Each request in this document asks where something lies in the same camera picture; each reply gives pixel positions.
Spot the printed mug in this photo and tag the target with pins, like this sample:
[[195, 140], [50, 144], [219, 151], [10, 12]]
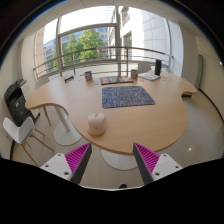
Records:
[[88, 76], [134, 74]]

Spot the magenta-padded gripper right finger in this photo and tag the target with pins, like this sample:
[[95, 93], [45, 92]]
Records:
[[163, 165]]

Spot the beige computer mouse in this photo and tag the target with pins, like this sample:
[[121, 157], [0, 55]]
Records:
[[96, 125]]

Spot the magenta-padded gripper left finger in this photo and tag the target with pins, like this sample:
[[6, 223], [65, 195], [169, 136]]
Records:
[[60, 165]]

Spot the metal balcony railing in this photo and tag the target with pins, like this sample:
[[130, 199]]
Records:
[[100, 49]]

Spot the white chair with wooden legs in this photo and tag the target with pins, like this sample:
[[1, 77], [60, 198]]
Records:
[[18, 130]]

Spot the red magazine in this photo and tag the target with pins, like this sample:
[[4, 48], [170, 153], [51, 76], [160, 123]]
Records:
[[115, 80]]

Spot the black cylindrical speaker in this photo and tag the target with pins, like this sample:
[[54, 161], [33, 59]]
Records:
[[158, 67]]

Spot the dark blue patterned mouse pad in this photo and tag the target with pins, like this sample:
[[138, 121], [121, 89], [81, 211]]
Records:
[[127, 96]]

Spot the small dark blue box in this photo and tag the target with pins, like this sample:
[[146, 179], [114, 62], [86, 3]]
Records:
[[69, 79]]

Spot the green tree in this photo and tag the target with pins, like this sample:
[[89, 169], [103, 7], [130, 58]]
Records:
[[86, 41]]

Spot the grey door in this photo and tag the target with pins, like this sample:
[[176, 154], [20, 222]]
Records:
[[199, 71]]

